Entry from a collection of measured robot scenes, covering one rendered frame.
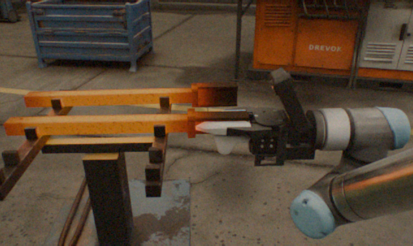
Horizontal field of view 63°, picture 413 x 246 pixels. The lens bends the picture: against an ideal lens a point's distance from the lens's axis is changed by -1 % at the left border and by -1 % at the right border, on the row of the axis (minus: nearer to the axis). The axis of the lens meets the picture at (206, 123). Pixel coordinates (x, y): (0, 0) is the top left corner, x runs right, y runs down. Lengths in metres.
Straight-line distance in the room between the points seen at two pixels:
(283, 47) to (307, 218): 3.02
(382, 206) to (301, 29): 3.03
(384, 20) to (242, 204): 2.30
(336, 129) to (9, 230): 1.66
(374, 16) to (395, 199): 3.08
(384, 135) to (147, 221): 0.50
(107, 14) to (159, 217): 3.25
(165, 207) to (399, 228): 1.38
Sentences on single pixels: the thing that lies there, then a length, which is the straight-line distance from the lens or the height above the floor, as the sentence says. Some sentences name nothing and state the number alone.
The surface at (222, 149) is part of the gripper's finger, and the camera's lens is 0.59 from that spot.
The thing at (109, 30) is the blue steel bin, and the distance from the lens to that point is 3.89.
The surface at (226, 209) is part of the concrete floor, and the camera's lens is 1.83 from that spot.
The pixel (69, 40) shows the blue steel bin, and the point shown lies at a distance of 4.14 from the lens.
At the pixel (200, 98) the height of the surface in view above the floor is 0.93.
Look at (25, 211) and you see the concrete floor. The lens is 2.04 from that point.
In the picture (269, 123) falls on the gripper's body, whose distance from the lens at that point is 0.57.
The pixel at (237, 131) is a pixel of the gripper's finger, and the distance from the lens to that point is 0.55.
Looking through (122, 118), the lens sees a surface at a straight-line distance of 0.59.
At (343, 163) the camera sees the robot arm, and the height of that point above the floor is 0.85.
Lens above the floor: 1.20
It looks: 27 degrees down
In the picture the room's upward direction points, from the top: straight up
